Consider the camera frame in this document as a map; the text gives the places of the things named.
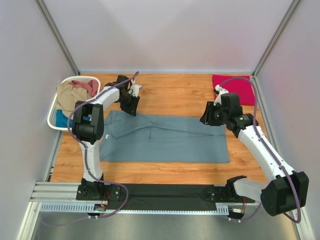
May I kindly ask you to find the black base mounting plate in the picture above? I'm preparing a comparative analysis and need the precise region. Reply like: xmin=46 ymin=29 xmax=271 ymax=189
xmin=76 ymin=183 xmax=254 ymax=212

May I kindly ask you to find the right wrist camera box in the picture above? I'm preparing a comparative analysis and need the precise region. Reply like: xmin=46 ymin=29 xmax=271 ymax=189
xmin=221 ymin=92 xmax=243 ymax=116

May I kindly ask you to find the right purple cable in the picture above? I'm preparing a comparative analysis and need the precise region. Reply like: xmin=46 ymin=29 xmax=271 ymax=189
xmin=214 ymin=76 xmax=302 ymax=223

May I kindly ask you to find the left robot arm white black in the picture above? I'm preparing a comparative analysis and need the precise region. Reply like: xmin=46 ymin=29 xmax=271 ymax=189
xmin=71 ymin=81 xmax=142 ymax=198

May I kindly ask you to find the beige shirt in basket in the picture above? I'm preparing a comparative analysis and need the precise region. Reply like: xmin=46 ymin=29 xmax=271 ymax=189
xmin=56 ymin=82 xmax=92 ymax=118

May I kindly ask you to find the left aluminium frame post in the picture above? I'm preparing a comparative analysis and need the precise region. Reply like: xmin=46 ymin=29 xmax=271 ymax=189
xmin=35 ymin=0 xmax=81 ymax=76

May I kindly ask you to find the folded magenta t-shirt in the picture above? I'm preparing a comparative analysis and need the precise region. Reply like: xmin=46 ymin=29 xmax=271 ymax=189
xmin=212 ymin=74 xmax=255 ymax=106

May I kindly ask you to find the right aluminium frame post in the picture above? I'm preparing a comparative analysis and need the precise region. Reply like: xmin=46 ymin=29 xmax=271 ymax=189
xmin=251 ymin=0 xmax=303 ymax=77

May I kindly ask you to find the grey-blue t-shirt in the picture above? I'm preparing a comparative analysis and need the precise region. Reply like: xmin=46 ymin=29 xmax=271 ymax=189
xmin=99 ymin=110 xmax=230 ymax=164

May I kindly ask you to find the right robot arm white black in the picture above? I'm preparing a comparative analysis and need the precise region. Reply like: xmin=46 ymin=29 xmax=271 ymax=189
xmin=200 ymin=101 xmax=309 ymax=223

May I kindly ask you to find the slotted grey cable duct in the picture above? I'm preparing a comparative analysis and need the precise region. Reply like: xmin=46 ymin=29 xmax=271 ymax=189
xmin=39 ymin=202 xmax=230 ymax=215

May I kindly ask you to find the aluminium front rail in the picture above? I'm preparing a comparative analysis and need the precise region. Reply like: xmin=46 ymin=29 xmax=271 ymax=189
xmin=30 ymin=181 xmax=305 ymax=206

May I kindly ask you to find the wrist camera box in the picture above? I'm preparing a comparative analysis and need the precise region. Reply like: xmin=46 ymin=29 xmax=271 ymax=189
xmin=116 ymin=75 xmax=132 ymax=89
xmin=221 ymin=92 xmax=243 ymax=116

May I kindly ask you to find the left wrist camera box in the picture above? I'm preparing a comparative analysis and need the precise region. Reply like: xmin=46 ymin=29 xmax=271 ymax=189
xmin=116 ymin=75 xmax=132 ymax=89

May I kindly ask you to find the teal shirt in basket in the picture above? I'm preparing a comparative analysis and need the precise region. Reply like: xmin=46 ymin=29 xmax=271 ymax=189
xmin=55 ymin=109 xmax=68 ymax=128

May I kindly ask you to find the pink shirt in basket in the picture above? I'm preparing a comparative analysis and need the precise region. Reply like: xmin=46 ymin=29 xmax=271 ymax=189
xmin=70 ymin=80 xmax=100 ymax=97

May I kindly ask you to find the aluminium frame post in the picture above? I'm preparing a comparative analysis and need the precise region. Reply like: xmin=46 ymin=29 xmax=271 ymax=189
xmin=251 ymin=0 xmax=303 ymax=77
xmin=35 ymin=0 xmax=81 ymax=76

